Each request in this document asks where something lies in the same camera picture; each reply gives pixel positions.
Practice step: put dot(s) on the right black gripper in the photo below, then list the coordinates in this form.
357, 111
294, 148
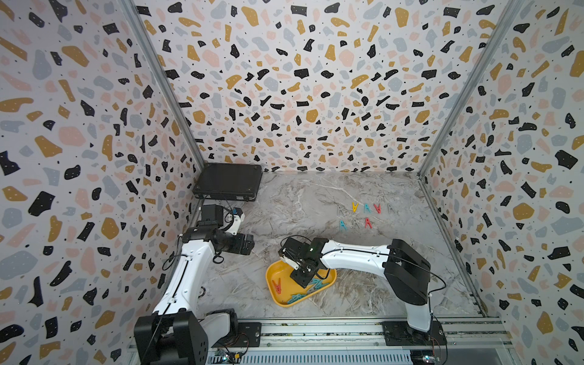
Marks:
299, 282

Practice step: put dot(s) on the right frame post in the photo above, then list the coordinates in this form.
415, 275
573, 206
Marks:
506, 20

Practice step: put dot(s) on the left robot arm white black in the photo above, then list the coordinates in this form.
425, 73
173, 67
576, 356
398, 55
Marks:
173, 334

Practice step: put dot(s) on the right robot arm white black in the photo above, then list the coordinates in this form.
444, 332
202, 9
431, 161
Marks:
407, 272

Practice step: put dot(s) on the frame post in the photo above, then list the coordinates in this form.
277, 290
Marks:
130, 11
506, 20

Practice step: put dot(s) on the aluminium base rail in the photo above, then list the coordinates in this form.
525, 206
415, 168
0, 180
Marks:
454, 340

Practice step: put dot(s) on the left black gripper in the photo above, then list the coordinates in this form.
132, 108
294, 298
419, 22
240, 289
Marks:
236, 247

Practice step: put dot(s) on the black flat case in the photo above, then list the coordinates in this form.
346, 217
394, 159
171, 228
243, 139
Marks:
229, 182

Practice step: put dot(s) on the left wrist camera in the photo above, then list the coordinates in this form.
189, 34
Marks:
234, 219

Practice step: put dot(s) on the yellow plastic storage box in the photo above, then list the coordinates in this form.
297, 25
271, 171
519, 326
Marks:
281, 271

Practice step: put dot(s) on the left frame post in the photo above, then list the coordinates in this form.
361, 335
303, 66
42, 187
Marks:
130, 11

